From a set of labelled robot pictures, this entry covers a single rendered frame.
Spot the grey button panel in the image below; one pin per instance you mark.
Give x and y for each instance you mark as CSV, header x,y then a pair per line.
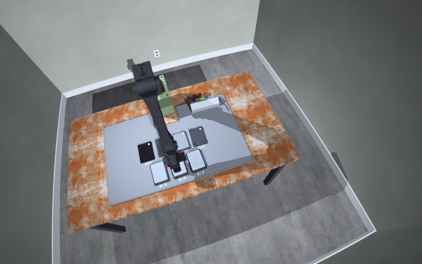
x,y
204,103

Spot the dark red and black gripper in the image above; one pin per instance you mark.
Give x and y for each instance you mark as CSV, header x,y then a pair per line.
x,y
181,155

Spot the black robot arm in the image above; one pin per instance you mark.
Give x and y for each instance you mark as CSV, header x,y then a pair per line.
x,y
147,88

